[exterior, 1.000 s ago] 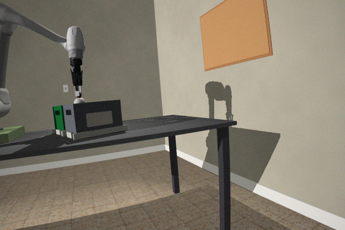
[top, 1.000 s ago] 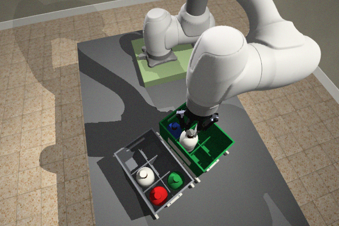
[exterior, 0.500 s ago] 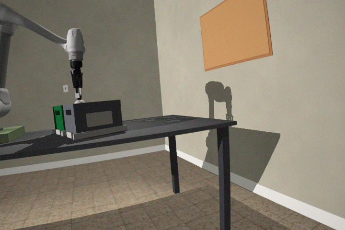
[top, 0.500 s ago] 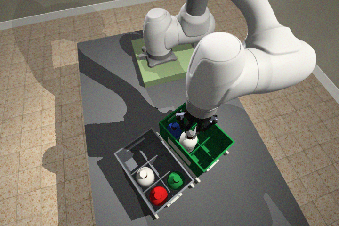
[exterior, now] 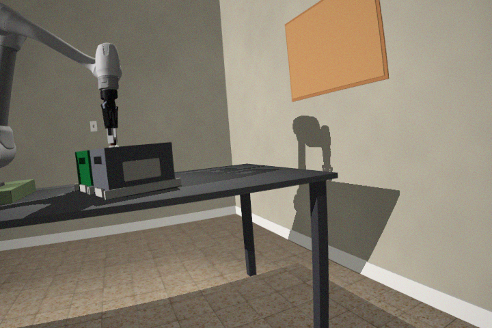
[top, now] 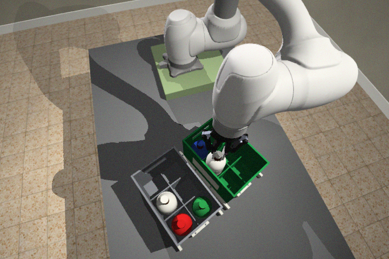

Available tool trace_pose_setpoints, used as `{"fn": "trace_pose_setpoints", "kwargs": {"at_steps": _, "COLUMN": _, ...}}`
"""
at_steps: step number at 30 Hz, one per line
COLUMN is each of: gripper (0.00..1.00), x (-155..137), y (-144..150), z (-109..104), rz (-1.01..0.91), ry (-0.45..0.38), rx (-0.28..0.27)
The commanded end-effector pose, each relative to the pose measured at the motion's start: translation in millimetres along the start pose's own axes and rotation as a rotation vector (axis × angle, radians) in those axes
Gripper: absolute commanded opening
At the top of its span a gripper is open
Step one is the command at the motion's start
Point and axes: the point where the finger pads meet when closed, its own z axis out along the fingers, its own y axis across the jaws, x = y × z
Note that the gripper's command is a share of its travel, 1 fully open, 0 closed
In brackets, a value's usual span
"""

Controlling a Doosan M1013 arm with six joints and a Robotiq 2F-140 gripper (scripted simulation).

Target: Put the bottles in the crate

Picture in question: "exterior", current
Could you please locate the green crate with dividers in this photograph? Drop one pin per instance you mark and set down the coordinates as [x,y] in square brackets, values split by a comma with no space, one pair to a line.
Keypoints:
[84,169]

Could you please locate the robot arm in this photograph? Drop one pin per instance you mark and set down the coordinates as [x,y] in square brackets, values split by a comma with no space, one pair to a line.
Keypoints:
[14,30]

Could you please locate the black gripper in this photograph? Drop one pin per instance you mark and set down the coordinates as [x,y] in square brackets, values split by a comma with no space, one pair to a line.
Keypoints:
[110,109]

